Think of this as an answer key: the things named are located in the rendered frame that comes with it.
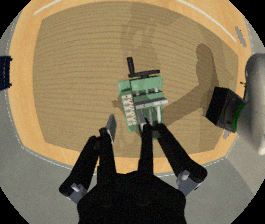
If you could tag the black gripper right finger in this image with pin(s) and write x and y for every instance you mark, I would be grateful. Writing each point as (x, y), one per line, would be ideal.
(189, 174)

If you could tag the green bench vise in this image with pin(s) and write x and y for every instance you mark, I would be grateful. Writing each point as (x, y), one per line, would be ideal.
(151, 98)

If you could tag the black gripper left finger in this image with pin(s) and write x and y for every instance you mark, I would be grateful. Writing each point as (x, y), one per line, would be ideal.
(77, 183)

